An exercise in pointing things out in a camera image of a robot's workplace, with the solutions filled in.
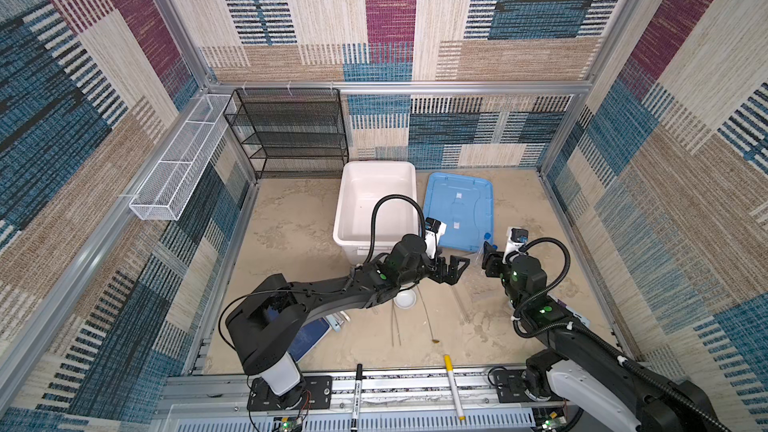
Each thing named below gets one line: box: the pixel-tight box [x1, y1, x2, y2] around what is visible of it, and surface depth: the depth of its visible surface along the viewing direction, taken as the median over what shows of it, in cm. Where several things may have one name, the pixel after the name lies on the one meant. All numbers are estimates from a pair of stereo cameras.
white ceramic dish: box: [393, 289, 417, 310], surface depth 89 cm
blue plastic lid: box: [424, 173, 494, 251], surface depth 113 cm
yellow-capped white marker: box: [444, 354, 465, 421], surface depth 75 cm
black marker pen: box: [351, 364, 367, 432], surface depth 73 cm
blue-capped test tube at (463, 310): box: [451, 286, 472, 324], surface depth 89 cm
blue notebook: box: [287, 317, 332, 363], surface depth 82 cm
